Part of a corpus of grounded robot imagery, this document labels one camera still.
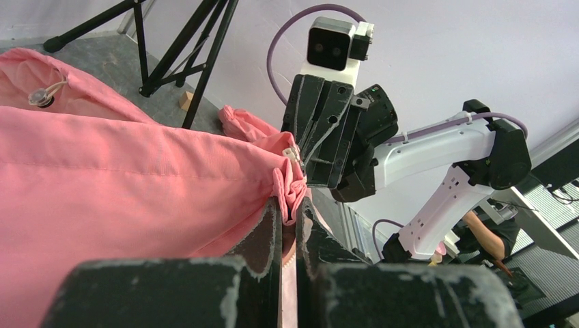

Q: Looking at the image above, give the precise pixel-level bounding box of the pink zip-up jacket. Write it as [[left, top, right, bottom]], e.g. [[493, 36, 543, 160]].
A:
[[1, 48, 311, 327]]

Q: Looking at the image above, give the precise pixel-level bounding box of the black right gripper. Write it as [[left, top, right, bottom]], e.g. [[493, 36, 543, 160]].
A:
[[281, 74, 399, 203]]

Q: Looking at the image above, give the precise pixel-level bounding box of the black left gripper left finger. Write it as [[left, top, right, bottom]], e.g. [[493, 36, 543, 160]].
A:
[[41, 197, 282, 327]]

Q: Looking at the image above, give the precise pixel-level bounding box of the small wooden block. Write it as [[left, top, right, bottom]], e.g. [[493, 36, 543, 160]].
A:
[[178, 91, 194, 111]]

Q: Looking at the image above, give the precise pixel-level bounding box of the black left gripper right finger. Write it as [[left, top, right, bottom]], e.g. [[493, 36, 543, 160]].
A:
[[296, 198, 523, 327]]

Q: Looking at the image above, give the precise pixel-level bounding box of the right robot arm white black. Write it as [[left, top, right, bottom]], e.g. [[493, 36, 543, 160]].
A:
[[282, 73, 531, 263]]

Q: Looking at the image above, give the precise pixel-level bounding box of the person in black shirt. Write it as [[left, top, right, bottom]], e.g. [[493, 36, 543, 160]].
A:
[[452, 210, 521, 278]]

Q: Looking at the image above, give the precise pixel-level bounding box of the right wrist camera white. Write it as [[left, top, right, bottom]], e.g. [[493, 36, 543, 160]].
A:
[[300, 16, 375, 87]]

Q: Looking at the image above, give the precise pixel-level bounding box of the black camera tripod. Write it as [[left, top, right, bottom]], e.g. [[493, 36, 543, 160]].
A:
[[42, 0, 238, 129]]

